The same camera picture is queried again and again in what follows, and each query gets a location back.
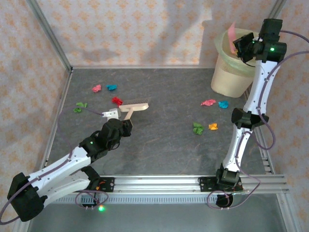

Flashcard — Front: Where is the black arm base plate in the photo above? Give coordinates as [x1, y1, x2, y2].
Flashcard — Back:
[93, 177, 115, 193]
[198, 176, 243, 193]

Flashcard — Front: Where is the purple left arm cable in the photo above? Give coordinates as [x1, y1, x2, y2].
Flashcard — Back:
[0, 106, 104, 225]

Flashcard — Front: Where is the green paper scrap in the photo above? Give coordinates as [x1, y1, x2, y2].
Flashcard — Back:
[73, 101, 88, 114]
[192, 122, 205, 135]

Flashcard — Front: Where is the black cable port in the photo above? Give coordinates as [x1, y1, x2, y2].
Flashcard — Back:
[216, 194, 234, 208]

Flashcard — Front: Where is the pink plastic dustpan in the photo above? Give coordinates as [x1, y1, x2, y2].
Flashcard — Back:
[227, 21, 238, 54]

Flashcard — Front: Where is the aluminium frame post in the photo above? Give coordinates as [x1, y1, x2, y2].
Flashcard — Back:
[26, 0, 73, 73]
[267, 0, 287, 20]

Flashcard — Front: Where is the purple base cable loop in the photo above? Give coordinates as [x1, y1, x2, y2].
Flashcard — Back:
[207, 183, 261, 210]
[74, 189, 109, 210]

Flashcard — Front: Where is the wooden hand brush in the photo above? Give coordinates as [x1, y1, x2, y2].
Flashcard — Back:
[118, 97, 152, 121]

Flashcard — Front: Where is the cream ribbed waste bin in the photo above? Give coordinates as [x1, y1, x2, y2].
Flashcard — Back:
[211, 28, 260, 99]

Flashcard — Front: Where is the slotted grey cable duct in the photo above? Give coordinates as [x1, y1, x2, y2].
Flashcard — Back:
[32, 194, 282, 205]

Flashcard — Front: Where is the aluminium mounting rail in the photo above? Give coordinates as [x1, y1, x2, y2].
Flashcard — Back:
[25, 174, 290, 195]

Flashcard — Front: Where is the green plastic bin liner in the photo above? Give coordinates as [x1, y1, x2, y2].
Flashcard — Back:
[213, 28, 260, 78]

